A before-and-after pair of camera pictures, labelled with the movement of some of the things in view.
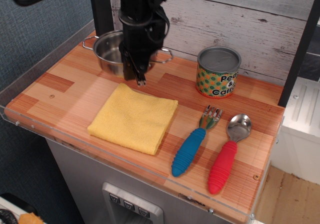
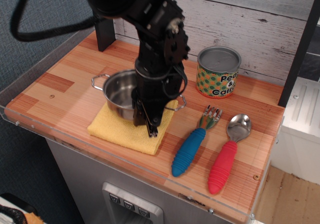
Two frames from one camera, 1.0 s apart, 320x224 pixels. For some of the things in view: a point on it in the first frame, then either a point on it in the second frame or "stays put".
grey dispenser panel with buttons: (123, 207) stays put
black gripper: (141, 42) → (152, 96)
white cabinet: (296, 149) stays put
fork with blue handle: (194, 141) stays put
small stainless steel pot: (106, 47) → (117, 88)
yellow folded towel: (133, 120) stays put
